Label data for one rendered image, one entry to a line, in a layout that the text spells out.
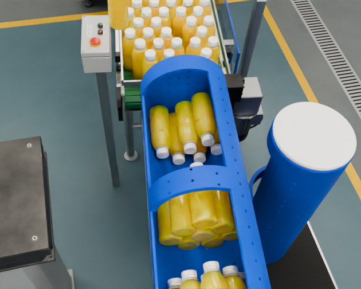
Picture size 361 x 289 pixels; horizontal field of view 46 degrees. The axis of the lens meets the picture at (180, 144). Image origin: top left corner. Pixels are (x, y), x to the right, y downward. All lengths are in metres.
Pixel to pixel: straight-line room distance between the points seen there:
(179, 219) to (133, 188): 1.34
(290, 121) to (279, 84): 1.58
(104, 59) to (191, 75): 0.34
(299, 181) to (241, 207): 0.43
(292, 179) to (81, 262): 1.25
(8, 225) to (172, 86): 0.66
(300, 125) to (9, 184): 0.93
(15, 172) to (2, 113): 1.64
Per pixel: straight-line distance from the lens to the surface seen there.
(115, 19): 1.50
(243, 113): 1.85
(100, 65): 1.60
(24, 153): 1.33
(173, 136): 1.40
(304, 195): 1.56
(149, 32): 1.65
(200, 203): 1.12
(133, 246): 2.32
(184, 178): 1.09
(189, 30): 1.73
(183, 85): 1.44
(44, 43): 3.28
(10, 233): 1.22
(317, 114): 1.55
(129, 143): 2.43
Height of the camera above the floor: 2.17
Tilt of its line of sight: 55 degrees down
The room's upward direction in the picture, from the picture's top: 6 degrees clockwise
